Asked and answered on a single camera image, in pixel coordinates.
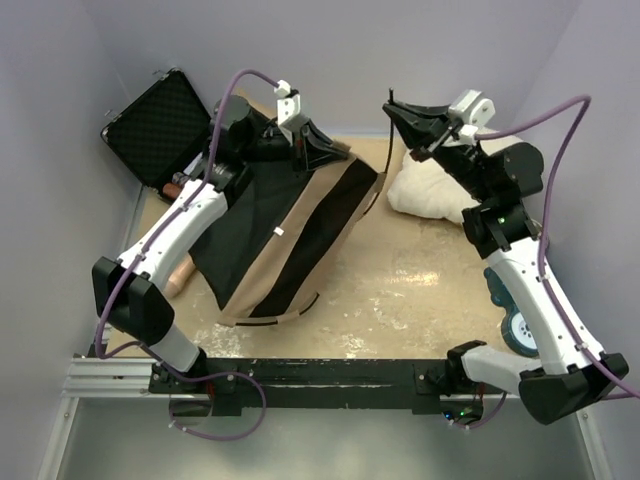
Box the beige fabric pet tent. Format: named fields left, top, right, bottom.
left=189, top=140, right=385, bottom=326

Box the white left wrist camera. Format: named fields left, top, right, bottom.
left=274, top=80, right=307, bottom=141

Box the black poker chip case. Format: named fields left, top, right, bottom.
left=100, top=68, right=211, bottom=202

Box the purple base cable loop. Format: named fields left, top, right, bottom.
left=168, top=367, right=271, bottom=441

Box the beige wooden handle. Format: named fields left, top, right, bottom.
left=164, top=256, right=196, bottom=299

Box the black tent pole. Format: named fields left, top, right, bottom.
left=383, top=87, right=395, bottom=176

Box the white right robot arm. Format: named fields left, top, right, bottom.
left=383, top=91, right=629, bottom=425

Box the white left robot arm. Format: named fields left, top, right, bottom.
left=91, top=95, right=350, bottom=392

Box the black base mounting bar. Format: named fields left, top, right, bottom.
left=149, top=358, right=498, bottom=416

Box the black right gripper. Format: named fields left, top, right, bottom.
left=387, top=100, right=495, bottom=202

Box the aluminium frame rail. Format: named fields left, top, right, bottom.
left=37, top=349, right=614, bottom=480

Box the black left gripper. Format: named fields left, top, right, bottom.
left=240, top=117, right=349, bottom=178

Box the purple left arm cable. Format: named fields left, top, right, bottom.
left=93, top=69, right=281, bottom=386

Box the white fluffy pillow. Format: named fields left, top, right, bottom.
left=387, top=150, right=478, bottom=226

